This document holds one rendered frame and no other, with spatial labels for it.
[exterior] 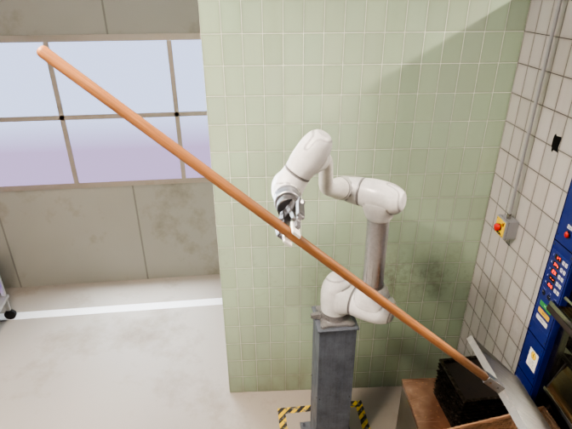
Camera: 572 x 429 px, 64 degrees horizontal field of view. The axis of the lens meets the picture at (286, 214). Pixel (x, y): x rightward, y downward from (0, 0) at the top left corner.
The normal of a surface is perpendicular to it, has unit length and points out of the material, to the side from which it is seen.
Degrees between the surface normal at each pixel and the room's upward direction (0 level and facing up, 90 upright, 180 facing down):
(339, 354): 90
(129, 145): 90
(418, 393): 0
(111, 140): 90
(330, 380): 90
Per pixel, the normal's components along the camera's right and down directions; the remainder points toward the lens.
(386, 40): 0.04, 0.44
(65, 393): 0.00, -0.90
